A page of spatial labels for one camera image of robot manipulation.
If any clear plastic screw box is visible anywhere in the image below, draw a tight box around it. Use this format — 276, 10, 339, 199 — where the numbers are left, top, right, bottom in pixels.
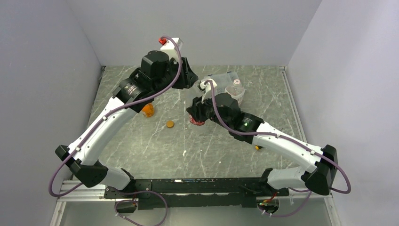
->
203, 72, 242, 95

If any large clear tea bottle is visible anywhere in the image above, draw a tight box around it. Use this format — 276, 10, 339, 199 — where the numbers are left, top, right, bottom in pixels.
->
225, 83, 245, 105

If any orange bottle cap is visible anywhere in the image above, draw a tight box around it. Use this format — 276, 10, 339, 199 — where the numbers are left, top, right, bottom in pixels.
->
166, 121, 175, 128

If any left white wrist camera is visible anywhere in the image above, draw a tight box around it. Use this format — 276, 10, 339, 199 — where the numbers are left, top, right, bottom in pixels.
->
159, 38, 184, 61

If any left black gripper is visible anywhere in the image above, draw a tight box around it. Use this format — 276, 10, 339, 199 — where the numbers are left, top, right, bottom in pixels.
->
152, 56, 198, 95

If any aluminium rail frame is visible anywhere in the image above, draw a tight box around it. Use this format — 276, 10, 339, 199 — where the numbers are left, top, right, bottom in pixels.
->
50, 180, 342, 226

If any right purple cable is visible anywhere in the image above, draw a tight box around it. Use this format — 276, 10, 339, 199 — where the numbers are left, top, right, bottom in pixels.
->
204, 79, 352, 218

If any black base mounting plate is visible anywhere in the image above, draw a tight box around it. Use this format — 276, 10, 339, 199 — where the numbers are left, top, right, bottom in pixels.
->
104, 178, 289, 210

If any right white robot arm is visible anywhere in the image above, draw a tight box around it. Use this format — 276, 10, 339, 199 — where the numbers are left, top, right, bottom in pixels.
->
186, 93, 338, 195

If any small red label bottle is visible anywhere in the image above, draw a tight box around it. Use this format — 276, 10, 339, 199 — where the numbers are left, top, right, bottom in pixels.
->
188, 84, 207, 127

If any orange juice bottle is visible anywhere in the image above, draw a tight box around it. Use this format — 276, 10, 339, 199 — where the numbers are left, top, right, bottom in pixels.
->
142, 103, 155, 118

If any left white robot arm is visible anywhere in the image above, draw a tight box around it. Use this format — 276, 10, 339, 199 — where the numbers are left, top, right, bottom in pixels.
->
56, 50, 198, 198

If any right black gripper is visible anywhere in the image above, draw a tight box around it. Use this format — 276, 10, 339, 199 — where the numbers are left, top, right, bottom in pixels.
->
187, 90, 231, 129

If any white tea bottle cap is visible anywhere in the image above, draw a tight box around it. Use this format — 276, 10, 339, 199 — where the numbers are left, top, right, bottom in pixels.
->
233, 79, 241, 87

